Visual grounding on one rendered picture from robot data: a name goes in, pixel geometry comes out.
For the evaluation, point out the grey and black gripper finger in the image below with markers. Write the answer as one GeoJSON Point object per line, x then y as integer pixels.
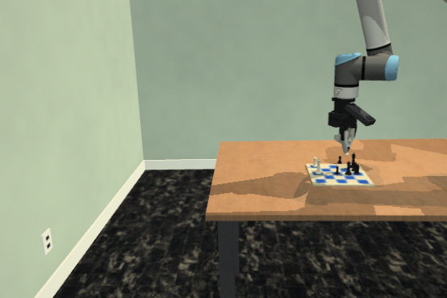
{"type": "Point", "coordinates": [352, 133]}
{"type": "Point", "coordinates": [344, 137]}

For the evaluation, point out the blue and cream chessboard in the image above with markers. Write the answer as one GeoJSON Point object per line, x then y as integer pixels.
{"type": "Point", "coordinates": [328, 178]}

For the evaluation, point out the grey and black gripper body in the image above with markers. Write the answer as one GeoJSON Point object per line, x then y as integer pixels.
{"type": "Point", "coordinates": [340, 114]}

